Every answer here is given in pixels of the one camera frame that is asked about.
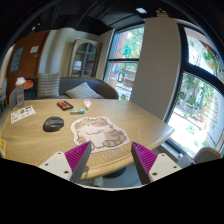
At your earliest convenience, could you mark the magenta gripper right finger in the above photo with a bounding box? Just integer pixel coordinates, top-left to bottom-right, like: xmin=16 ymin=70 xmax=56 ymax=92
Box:
xmin=130 ymin=141 xmax=183 ymax=185

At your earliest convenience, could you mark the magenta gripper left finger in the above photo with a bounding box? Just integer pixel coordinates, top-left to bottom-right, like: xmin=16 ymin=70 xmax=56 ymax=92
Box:
xmin=39 ymin=140 xmax=93 ymax=184

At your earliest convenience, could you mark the cat-shaped mouse pad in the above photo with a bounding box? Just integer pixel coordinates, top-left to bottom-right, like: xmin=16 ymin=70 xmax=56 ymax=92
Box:
xmin=71 ymin=116 xmax=129 ymax=153

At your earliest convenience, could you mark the dark grey computer mouse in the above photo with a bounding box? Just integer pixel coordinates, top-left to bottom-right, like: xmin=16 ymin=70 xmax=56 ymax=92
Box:
xmin=43 ymin=116 xmax=64 ymax=132

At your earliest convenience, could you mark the small green blue tube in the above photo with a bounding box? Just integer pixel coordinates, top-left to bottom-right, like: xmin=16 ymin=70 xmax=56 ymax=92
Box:
xmin=70 ymin=109 xmax=85 ymax=115

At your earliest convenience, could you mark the black and red box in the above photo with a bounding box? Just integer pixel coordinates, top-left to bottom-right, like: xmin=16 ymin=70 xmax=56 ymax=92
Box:
xmin=57 ymin=101 xmax=73 ymax=111

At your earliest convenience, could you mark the grey chair back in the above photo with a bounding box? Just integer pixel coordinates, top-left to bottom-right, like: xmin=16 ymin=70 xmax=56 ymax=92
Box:
xmin=194 ymin=147 xmax=221 ymax=164

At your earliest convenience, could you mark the striped cushion lying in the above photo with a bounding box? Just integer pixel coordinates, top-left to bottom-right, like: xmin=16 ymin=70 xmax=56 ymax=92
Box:
xmin=66 ymin=82 xmax=99 ymax=99

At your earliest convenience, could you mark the printed paper sheet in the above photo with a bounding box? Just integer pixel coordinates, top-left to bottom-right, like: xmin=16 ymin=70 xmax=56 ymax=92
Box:
xmin=11 ymin=106 xmax=35 ymax=123

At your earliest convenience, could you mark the grey sofa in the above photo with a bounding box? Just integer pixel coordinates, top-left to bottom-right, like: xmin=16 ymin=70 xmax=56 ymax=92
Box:
xmin=9 ymin=76 xmax=120 ymax=108

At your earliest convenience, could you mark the yellow sticker card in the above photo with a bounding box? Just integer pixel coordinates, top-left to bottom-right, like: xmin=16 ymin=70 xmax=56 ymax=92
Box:
xmin=0 ymin=139 xmax=6 ymax=157

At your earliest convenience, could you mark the striped cushion upright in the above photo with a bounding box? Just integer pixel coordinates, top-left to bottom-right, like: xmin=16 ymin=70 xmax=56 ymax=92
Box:
xmin=37 ymin=72 xmax=61 ymax=98

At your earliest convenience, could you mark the round orange side table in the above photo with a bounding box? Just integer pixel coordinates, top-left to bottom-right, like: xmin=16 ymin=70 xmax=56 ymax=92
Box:
xmin=24 ymin=80 xmax=35 ymax=100

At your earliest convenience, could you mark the clear water bottle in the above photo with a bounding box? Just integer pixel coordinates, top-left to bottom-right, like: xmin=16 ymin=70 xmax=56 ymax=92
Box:
xmin=15 ymin=77 xmax=26 ymax=107

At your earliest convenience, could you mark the arched glass cabinet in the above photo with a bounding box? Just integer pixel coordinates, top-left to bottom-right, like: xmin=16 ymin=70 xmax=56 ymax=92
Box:
xmin=68 ymin=38 xmax=101 ymax=77

